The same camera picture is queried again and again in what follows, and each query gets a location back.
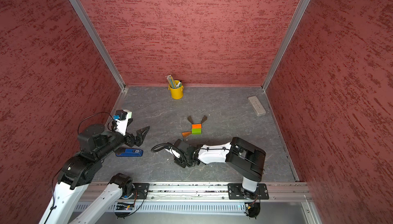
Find orange brown triangle block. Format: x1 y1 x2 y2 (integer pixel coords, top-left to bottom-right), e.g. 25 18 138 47
182 131 192 138

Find green rectangular block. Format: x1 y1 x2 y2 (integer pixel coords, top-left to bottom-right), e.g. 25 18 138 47
191 128 202 135

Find dark brown triangle block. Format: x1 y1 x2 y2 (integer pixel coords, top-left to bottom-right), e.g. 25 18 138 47
201 115 208 124

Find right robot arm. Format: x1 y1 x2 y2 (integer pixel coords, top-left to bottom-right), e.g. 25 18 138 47
166 137 266 195

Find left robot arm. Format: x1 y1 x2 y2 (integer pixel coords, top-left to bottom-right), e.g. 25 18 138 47
40 124 150 224

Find blue black utility knife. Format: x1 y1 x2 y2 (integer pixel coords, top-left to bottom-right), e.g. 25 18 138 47
115 147 143 157

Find yellow metal pencil bucket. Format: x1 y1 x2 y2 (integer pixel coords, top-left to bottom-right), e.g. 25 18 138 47
168 80 184 100

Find pencils in bucket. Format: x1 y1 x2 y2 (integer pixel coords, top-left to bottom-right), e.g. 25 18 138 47
166 74 178 89

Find grey marbled pencil case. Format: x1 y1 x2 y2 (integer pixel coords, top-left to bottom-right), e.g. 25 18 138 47
248 96 266 117

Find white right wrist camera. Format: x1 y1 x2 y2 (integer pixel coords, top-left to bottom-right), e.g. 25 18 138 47
165 148 181 159

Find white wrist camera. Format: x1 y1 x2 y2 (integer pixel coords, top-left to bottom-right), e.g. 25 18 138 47
165 148 181 159
113 109 133 136

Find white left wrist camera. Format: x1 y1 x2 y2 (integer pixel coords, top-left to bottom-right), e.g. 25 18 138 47
113 109 133 136

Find black right camera cable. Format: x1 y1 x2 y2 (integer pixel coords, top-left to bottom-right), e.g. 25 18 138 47
150 142 185 163

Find black camera cable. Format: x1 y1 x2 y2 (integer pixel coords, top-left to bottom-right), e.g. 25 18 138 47
77 111 116 136
150 142 185 163

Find black left camera cable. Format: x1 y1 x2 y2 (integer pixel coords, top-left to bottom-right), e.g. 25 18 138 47
77 111 116 136

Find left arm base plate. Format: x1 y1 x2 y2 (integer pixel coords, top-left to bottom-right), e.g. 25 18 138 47
133 183 150 199

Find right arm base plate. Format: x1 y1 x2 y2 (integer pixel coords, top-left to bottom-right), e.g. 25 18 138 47
227 183 269 200

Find white slotted cable duct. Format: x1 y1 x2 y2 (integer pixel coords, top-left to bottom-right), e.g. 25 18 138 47
105 201 247 215

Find aluminium corner post left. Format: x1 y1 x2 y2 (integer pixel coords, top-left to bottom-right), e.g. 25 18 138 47
69 0 126 92

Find aluminium corner post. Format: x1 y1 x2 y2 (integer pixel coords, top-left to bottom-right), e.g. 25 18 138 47
262 0 310 93
69 0 126 92

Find aluminium front rail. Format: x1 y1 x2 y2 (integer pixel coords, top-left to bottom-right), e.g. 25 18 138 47
146 182 314 202

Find aluminium corner post right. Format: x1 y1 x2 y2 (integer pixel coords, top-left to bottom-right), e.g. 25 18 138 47
262 0 310 93

